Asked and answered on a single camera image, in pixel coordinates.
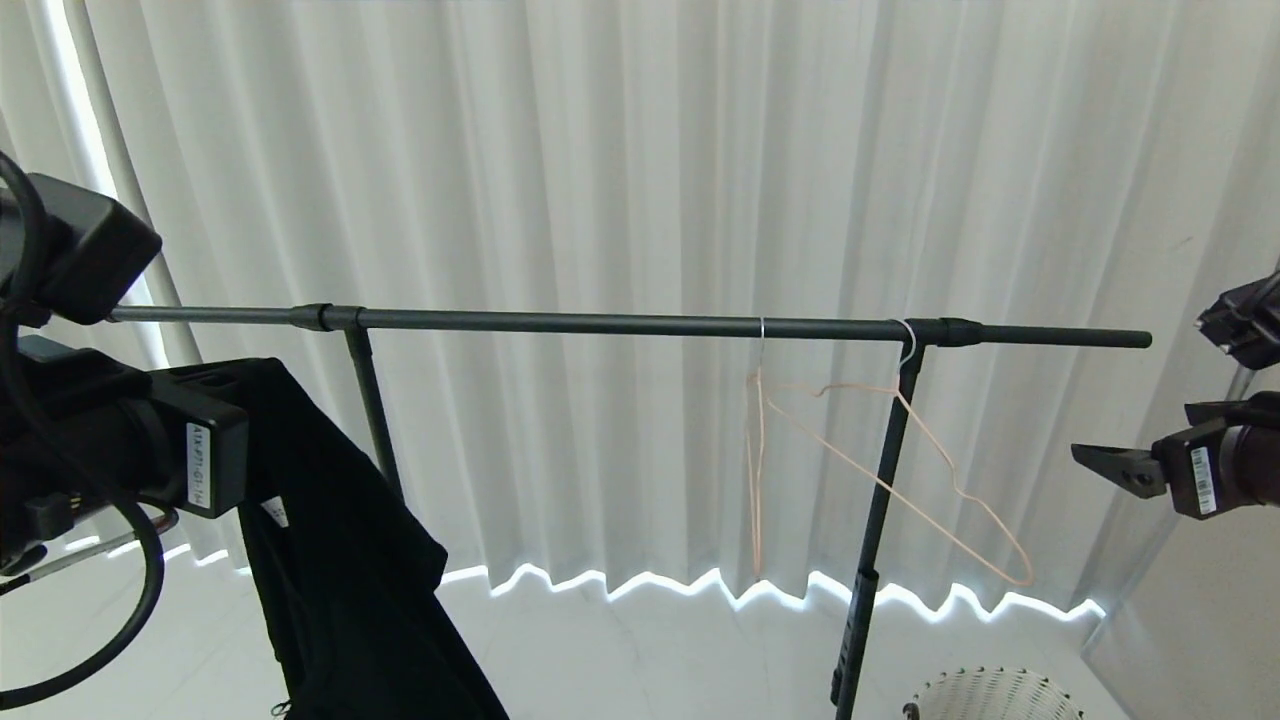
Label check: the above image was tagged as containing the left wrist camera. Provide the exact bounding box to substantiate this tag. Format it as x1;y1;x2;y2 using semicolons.
0;172;164;401

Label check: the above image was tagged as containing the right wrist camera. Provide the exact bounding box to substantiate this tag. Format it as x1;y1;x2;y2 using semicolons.
1185;262;1280;429

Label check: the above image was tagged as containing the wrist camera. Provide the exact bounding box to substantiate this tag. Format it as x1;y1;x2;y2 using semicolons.
1185;262;1280;429
0;172;164;401

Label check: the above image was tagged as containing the white curtain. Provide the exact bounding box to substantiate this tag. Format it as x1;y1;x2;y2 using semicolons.
0;0;1280;627

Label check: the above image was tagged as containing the pink clothes hanger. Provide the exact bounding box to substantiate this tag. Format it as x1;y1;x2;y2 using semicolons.
744;317;772;582
761;319;1037;589

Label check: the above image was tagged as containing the black T-shirt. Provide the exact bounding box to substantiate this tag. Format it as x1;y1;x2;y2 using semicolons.
204;357;512;720

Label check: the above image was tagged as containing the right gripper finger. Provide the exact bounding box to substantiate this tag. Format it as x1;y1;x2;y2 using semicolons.
1070;440;1170;500

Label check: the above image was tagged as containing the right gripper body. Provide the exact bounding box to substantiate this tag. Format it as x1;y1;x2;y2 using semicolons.
1149;414;1280;522

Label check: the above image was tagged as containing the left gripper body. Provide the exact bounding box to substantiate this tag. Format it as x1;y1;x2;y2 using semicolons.
0;361;250;562

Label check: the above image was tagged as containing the black clothes rack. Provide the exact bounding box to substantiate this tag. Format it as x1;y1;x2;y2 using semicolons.
105;302;1154;720

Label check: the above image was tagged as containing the white laundry basket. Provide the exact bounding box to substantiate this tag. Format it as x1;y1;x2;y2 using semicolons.
902;666;1087;720

